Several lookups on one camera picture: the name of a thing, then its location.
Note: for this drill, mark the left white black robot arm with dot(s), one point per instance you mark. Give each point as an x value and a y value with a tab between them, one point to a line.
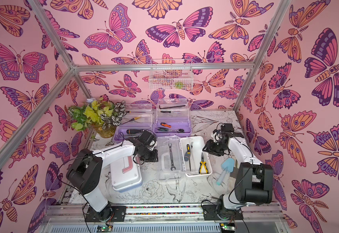
84	173

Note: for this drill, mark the yellow handled pliers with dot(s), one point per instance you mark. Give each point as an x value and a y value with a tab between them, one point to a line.
203	168

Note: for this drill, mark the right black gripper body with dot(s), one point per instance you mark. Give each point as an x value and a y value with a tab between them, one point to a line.
213	147

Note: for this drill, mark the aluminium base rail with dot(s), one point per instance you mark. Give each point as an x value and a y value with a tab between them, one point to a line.
166	218

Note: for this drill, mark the middle purple toolbox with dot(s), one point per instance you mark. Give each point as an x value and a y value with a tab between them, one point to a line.
172	118

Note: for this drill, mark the white clear-lid toolbox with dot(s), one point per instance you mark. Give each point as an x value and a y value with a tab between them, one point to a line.
180	157

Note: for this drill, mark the white wire basket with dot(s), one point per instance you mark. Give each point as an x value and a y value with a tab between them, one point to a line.
170	74

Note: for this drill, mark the potted green plant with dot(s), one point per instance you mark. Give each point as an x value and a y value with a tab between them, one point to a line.
103	116

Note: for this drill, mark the silver wrench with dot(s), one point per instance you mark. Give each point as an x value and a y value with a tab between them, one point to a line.
171	157

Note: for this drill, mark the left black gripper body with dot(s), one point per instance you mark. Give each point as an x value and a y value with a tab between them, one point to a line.
149	156

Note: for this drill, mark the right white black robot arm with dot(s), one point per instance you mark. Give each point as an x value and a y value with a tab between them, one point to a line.
254	179

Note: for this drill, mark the purple toolbox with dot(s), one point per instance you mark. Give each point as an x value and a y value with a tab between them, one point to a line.
172	118
139	118

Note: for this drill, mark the blue white toolbox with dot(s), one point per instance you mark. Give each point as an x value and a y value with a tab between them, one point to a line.
125	174

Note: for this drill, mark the left purple toolbox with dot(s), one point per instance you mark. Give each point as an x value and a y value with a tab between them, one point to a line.
139	118

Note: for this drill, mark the black yellow screwdriver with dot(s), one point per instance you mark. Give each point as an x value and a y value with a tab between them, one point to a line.
187	156

